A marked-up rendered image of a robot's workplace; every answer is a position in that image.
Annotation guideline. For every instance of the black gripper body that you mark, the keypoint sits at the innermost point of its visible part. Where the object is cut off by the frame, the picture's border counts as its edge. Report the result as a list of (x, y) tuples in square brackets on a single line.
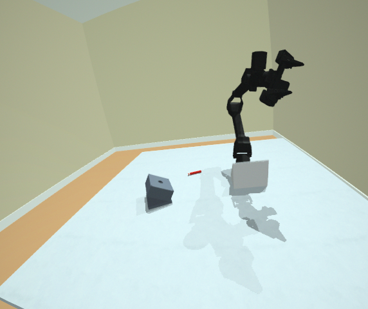
[(270, 79)]

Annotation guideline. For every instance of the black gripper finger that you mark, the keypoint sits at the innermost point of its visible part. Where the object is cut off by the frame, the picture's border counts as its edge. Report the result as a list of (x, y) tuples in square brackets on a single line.
[(287, 60), (275, 94)]

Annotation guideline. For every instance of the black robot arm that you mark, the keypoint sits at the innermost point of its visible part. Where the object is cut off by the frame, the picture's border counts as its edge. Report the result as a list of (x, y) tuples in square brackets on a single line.
[(248, 82)]

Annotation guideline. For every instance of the grey sloped panel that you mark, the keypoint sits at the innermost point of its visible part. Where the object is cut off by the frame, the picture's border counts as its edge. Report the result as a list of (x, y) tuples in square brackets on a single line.
[(159, 191)]

